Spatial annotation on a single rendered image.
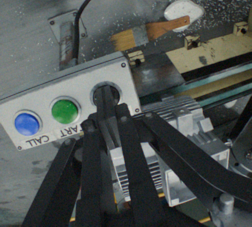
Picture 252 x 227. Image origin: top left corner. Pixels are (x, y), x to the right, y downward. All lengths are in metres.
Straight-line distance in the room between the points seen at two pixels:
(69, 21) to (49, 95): 0.25
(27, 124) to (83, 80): 0.08
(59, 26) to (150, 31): 0.21
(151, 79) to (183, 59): 0.11
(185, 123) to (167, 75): 0.14
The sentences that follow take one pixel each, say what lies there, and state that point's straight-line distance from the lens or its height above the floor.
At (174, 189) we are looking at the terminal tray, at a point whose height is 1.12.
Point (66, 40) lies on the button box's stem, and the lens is 0.38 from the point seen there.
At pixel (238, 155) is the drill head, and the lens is 0.70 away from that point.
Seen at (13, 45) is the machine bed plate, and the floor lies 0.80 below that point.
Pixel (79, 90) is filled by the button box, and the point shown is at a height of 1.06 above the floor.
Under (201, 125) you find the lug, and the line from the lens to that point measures 0.39.
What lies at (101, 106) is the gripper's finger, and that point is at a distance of 0.17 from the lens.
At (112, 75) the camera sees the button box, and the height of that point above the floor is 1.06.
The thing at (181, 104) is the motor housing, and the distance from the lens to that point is 0.42.
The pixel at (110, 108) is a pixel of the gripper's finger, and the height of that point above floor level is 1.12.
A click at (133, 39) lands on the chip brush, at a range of 0.49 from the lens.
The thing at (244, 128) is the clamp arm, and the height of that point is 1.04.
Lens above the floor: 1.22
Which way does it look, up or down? 42 degrees down
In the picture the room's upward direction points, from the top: 162 degrees clockwise
